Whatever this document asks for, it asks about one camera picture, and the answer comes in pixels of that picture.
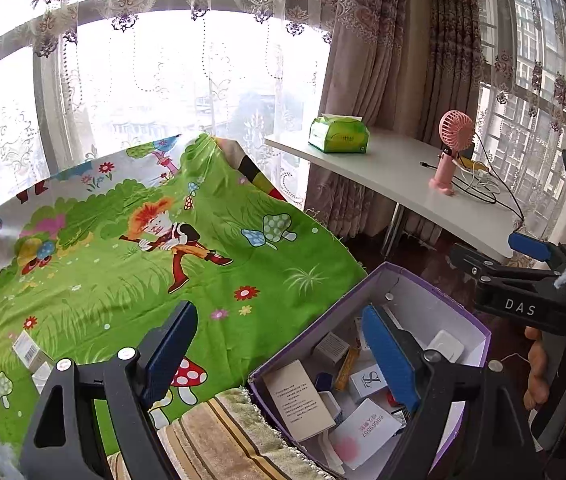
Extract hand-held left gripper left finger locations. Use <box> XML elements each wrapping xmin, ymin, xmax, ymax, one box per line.
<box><xmin>20</xmin><ymin>300</ymin><xmax>198</xmax><ymax>480</ymax></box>

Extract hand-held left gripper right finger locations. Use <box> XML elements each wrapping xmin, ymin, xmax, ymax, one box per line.
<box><xmin>362</xmin><ymin>305</ymin><xmax>544</xmax><ymax>480</ymax></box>

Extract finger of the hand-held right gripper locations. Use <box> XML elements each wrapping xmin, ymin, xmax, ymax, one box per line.
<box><xmin>450</xmin><ymin>241</ymin><xmax>566</xmax><ymax>334</ymax></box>
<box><xmin>508</xmin><ymin>232</ymin><xmax>566</xmax><ymax>267</ymax></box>

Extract purple cardboard box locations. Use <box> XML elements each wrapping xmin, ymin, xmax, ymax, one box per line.
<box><xmin>248</xmin><ymin>261</ymin><xmax>492</xmax><ymax>480</ymax></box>

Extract person's right hand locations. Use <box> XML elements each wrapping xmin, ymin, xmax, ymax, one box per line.
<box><xmin>524</xmin><ymin>326</ymin><xmax>564</xmax><ymax>408</ymax></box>

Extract orange narrow box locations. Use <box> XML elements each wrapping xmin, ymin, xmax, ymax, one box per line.
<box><xmin>335</xmin><ymin>347</ymin><xmax>362</xmax><ymax>392</ymax></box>

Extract white plastic holder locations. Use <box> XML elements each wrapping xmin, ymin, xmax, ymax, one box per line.
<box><xmin>425</xmin><ymin>329</ymin><xmax>466</xmax><ymax>364</ymax></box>

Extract small grey white box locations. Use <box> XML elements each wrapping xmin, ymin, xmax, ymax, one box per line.
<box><xmin>313</xmin><ymin>332</ymin><xmax>352</xmax><ymax>362</ymax></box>

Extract blue white box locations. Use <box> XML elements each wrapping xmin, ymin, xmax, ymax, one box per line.
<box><xmin>314</xmin><ymin>372</ymin><xmax>344</xmax><ymax>425</ymax></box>

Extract large white box pink spot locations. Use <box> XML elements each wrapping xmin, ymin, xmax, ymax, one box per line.
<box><xmin>329</xmin><ymin>399</ymin><xmax>404</xmax><ymax>477</ymax></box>

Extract striped plush towel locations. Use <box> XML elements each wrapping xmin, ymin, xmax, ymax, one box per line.
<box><xmin>108</xmin><ymin>387</ymin><xmax>334</xmax><ymax>480</ymax></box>

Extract long white text box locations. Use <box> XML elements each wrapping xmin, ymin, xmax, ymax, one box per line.
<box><xmin>262</xmin><ymin>360</ymin><xmax>337</xmax><ymax>442</ymax></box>

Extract green cartoon printed bed sheet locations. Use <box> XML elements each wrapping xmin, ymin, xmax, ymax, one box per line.
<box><xmin>0</xmin><ymin>132</ymin><xmax>368</xmax><ymax>461</ymax></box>

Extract pink handheld fan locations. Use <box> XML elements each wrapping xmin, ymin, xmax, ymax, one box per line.
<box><xmin>428</xmin><ymin>109</ymin><xmax>476</xmax><ymax>196</ymax></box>

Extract sheer lace curtain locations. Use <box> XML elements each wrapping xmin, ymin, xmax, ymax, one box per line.
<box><xmin>0</xmin><ymin>0</ymin><xmax>336</xmax><ymax>241</ymax></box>
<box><xmin>473</xmin><ymin>0</ymin><xmax>566</xmax><ymax>241</ymax></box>

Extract white barcode box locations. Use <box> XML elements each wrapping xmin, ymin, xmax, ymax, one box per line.
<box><xmin>12</xmin><ymin>331</ymin><xmax>54</xmax><ymax>374</ymax></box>

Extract white desk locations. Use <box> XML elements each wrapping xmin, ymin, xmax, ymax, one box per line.
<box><xmin>264</xmin><ymin>127</ymin><xmax>534</xmax><ymax>263</ymax></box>

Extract green tissue pack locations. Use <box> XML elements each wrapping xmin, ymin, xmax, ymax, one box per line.
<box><xmin>308</xmin><ymin>115</ymin><xmax>370</xmax><ymax>155</ymax></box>

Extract brown floral curtain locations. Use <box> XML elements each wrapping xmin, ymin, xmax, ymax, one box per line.
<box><xmin>305</xmin><ymin>0</ymin><xmax>496</xmax><ymax>253</ymax></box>

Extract black cable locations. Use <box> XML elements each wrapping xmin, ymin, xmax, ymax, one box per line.
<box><xmin>420</xmin><ymin>132</ymin><xmax>526</xmax><ymax>223</ymax></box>

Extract white cable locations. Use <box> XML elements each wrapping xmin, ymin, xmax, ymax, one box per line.
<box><xmin>455</xmin><ymin>162</ymin><xmax>501</xmax><ymax>207</ymax></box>

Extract window frame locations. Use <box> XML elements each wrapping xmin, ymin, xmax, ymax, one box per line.
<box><xmin>0</xmin><ymin>0</ymin><xmax>336</xmax><ymax>181</ymax></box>

